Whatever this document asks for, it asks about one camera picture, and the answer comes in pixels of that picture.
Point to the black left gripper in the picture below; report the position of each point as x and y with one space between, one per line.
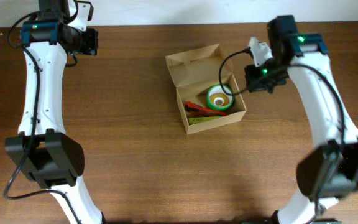
91 45

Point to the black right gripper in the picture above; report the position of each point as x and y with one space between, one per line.
253 83

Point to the green tape roll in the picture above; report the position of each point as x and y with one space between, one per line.
220 89

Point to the yellow clear tape roll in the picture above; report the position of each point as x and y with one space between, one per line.
220 99

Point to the cardboard box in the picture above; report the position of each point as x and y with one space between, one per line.
195 76

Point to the yellow highlighter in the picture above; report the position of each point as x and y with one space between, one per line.
197 120

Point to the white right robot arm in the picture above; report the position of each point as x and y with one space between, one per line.
330 172

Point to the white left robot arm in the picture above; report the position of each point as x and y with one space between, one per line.
42 151

